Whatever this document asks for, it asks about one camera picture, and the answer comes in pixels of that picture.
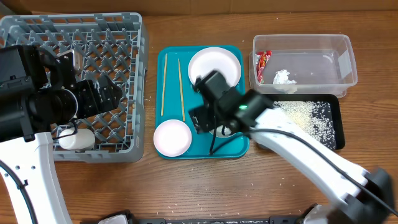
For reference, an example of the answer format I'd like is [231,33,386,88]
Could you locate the white tissue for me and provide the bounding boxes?
[273,69,297,85]

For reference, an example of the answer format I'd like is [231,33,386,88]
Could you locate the large white plate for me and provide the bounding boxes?
[188,47,242,86]

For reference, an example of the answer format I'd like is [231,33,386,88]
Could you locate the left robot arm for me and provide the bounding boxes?
[1,45,123,223]

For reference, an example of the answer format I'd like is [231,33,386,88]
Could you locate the black waste tray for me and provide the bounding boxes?
[255,94,345,151]

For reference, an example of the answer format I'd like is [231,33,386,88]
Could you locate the clear plastic waste bin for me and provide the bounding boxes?
[249,34,358,98]

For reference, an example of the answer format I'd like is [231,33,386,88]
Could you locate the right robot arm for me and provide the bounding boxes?
[194,87,397,223]

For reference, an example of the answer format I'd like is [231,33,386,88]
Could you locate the grey bowl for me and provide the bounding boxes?
[209,125,235,138]

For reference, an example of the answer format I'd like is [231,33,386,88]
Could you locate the white cup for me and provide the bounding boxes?
[58,128,95,150]

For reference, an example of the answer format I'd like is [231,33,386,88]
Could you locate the red snack wrapper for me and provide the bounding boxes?
[256,50,272,84]

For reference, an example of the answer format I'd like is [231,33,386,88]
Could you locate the small pink-white plate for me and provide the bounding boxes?
[153,119,192,157]

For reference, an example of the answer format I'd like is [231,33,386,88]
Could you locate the wooden chopstick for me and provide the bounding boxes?
[161,54,168,116]
[177,58,185,122]

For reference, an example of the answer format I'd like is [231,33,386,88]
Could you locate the teal serving tray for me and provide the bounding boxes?
[155,45,249,159]

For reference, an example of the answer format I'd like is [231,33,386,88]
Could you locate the pile of rice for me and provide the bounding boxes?
[274,101,336,150]

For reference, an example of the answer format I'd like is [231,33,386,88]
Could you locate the grey dish rack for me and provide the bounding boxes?
[1,12,149,163]

